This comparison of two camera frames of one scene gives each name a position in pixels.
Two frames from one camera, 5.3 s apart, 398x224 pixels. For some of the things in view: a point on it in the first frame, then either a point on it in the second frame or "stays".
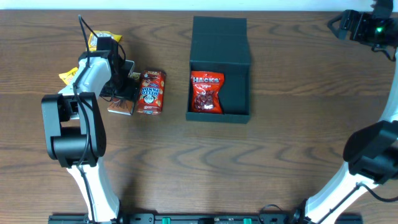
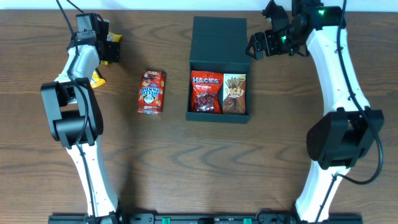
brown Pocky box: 120,105 to 234,93
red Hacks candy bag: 205,88 stays
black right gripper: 362,18 to 270,50
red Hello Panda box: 151,94 stays
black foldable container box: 221,44 stays
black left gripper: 132,91 to 113,51
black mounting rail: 206,218 stays
